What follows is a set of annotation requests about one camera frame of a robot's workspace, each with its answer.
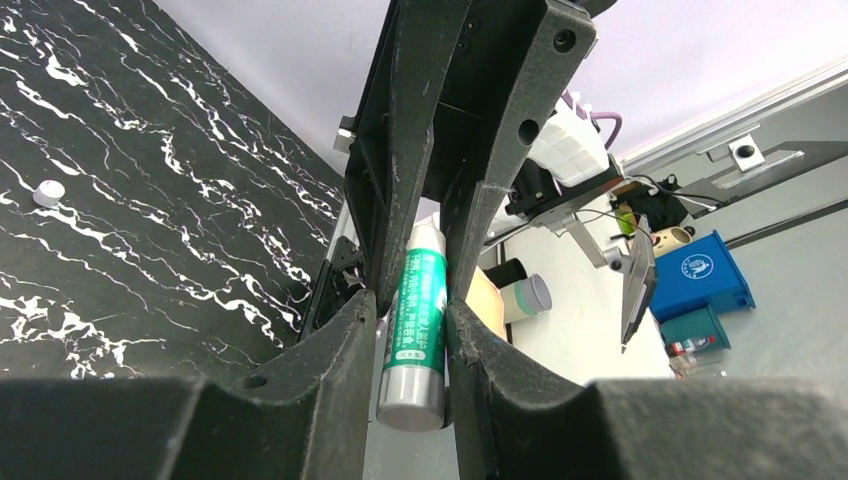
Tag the white glue stick cap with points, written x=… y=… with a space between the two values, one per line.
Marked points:
x=48 y=193

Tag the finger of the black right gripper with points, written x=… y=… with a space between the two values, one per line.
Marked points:
x=518 y=64
x=394 y=133

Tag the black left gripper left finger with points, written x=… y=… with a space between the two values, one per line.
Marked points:
x=302 y=415

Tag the blue storage bin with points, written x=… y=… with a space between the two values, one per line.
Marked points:
x=700 y=274

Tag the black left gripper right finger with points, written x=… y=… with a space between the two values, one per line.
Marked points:
x=515 y=419

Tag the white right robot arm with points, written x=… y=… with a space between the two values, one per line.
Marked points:
x=568 y=145

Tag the grey tape roll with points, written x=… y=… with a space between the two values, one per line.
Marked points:
x=525 y=298

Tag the white green glue stick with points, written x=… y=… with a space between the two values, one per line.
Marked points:
x=411 y=394

